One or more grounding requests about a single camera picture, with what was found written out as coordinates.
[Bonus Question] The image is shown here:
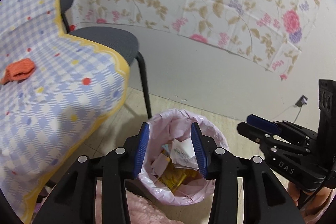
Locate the clear plastic wrapper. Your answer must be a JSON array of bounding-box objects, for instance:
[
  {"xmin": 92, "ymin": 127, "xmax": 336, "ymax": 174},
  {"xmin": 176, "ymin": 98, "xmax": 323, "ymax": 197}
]
[{"xmin": 169, "ymin": 136, "xmax": 198, "ymax": 169}]

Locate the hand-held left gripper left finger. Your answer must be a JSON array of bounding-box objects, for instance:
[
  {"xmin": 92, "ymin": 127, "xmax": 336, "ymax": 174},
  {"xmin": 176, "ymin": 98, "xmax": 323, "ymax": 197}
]
[{"xmin": 31, "ymin": 122, "xmax": 151, "ymax": 224}]

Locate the grey chair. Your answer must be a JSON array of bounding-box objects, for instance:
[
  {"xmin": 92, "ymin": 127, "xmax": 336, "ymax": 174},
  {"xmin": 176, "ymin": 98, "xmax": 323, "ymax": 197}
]
[{"xmin": 56, "ymin": 0, "xmax": 153, "ymax": 119}]

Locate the person's right hand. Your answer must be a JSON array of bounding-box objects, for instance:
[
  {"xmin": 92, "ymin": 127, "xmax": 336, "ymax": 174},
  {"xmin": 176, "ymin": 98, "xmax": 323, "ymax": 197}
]
[{"xmin": 287, "ymin": 182, "xmax": 336, "ymax": 224}]

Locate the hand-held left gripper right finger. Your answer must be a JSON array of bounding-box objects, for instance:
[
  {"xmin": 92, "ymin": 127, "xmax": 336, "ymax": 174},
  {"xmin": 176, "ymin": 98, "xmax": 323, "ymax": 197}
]
[{"xmin": 190, "ymin": 122, "xmax": 306, "ymax": 224}]

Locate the blue checkered dotted cloth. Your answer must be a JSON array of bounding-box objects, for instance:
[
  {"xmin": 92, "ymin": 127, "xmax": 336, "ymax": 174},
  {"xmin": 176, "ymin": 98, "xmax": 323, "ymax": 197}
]
[{"xmin": 0, "ymin": 0, "xmax": 130, "ymax": 224}]

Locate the pink fluffy clothing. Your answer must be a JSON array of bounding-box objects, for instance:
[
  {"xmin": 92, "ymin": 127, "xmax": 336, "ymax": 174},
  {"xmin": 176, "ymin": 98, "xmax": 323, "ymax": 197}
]
[{"xmin": 94, "ymin": 179, "xmax": 218, "ymax": 224}]

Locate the orange knitted cloth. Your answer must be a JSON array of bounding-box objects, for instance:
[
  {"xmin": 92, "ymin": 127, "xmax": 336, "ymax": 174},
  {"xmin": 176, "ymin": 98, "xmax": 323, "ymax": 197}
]
[{"xmin": 0, "ymin": 58, "xmax": 36, "ymax": 85}]

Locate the wall socket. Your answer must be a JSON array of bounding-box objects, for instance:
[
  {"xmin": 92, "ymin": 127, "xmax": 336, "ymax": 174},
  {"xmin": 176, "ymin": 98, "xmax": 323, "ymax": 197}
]
[{"xmin": 295, "ymin": 95, "xmax": 309, "ymax": 107}]

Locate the white cable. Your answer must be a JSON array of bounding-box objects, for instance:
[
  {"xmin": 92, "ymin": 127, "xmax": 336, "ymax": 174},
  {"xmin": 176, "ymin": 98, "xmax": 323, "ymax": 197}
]
[{"xmin": 273, "ymin": 105, "xmax": 301, "ymax": 123}]

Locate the trash bin with pink bag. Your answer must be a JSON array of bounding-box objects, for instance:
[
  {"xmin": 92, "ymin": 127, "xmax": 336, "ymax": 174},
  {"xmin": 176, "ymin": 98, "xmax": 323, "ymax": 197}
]
[{"xmin": 136, "ymin": 109, "xmax": 230, "ymax": 206}]

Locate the floral wall cloth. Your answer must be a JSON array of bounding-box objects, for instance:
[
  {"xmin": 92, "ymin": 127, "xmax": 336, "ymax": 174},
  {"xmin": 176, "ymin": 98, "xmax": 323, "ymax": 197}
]
[{"xmin": 71, "ymin": 0, "xmax": 326, "ymax": 81}]

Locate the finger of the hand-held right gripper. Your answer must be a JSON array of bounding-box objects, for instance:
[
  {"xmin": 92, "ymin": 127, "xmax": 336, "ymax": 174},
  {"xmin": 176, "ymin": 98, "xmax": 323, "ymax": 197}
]
[
  {"xmin": 246, "ymin": 114, "xmax": 318, "ymax": 141},
  {"xmin": 237, "ymin": 121, "xmax": 311, "ymax": 157}
]

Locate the yellow printed packet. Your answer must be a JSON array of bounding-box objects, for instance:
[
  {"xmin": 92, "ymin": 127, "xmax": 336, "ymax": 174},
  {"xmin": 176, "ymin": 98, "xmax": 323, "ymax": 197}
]
[{"xmin": 157, "ymin": 153, "xmax": 202, "ymax": 191}]

